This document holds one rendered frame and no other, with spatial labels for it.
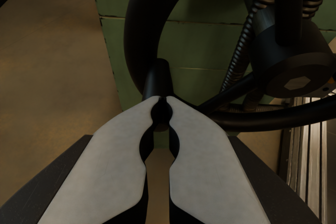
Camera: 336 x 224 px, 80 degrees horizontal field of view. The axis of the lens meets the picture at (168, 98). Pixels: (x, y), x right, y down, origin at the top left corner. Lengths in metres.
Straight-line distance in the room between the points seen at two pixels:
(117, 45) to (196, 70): 0.18
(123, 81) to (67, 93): 0.71
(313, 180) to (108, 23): 0.82
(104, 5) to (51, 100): 0.89
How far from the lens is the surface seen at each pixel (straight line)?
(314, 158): 0.95
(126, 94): 0.56
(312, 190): 0.90
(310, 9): 0.26
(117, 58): 0.45
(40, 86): 1.28
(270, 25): 0.22
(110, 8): 0.37
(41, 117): 1.18
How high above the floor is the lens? 0.94
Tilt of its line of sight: 58 degrees down
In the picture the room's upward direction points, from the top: 8 degrees clockwise
